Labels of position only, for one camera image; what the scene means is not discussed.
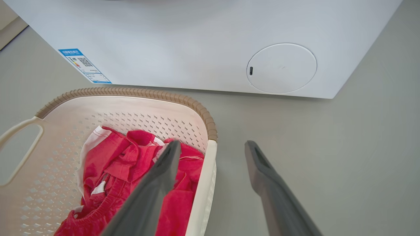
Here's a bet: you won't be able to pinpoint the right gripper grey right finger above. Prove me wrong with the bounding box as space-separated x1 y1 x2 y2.
244 140 324 236

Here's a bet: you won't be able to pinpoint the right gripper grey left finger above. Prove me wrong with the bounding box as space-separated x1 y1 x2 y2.
100 140 182 236

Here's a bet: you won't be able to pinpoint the cream laundry basket brown rim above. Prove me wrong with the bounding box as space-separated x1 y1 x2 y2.
0 87 218 236

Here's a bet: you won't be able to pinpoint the red garment white trim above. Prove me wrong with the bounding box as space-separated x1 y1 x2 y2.
54 126 204 236

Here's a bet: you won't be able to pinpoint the round white filter cover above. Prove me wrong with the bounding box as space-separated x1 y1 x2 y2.
246 43 317 94

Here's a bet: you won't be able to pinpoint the blue energy label sticker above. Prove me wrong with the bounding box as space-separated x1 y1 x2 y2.
58 49 112 84

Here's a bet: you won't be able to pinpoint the white front-load washing machine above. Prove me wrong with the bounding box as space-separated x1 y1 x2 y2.
3 0 403 99

